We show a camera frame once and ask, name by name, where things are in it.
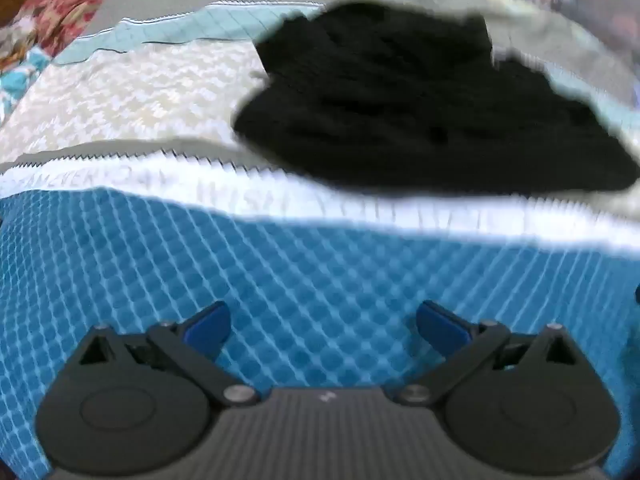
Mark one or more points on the black pants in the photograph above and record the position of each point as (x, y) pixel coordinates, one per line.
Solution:
(400, 100)

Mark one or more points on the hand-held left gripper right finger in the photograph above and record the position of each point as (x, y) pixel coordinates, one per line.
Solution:
(440, 327)

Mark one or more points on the red floral blanket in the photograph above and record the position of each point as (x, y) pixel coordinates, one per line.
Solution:
(65, 5)

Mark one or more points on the patterned teal and beige bedsheet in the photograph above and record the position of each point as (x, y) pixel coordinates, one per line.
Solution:
(300, 270)

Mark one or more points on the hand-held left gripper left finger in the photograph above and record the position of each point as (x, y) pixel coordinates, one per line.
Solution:
(207, 327)

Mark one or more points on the teal and white patterned pillow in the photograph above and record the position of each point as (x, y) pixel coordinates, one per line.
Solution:
(17, 85)

